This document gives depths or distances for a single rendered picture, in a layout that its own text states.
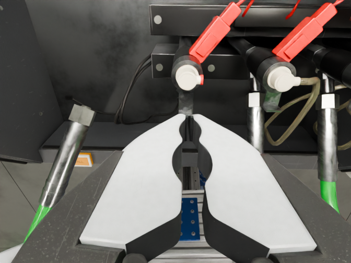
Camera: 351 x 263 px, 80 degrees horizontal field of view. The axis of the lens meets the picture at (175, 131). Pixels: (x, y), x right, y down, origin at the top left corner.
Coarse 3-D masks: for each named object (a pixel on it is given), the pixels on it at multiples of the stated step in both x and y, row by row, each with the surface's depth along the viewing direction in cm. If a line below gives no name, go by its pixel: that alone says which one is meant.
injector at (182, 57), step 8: (184, 40) 28; (184, 48) 22; (176, 56) 21; (184, 56) 19; (192, 56) 19; (176, 64) 18; (184, 64) 18; (192, 64) 18; (200, 64) 19; (200, 72) 18; (176, 80) 19
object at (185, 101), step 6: (180, 90) 19; (192, 90) 19; (180, 96) 20; (186, 96) 20; (192, 96) 20; (180, 102) 20; (186, 102) 20; (192, 102) 20; (180, 108) 20; (186, 108) 20; (192, 108) 20; (186, 114) 21; (192, 114) 21
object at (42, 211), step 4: (40, 208) 19; (44, 208) 19; (48, 208) 19; (40, 212) 19; (44, 212) 19; (36, 216) 19; (40, 216) 19; (44, 216) 19; (36, 220) 19; (40, 220) 19; (32, 224) 19; (36, 224) 19; (32, 228) 19; (28, 232) 19
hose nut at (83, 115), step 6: (78, 108) 19; (84, 108) 19; (90, 108) 20; (72, 114) 19; (78, 114) 19; (84, 114) 19; (90, 114) 20; (72, 120) 19; (78, 120) 19; (84, 120) 19; (90, 120) 20; (90, 126) 20
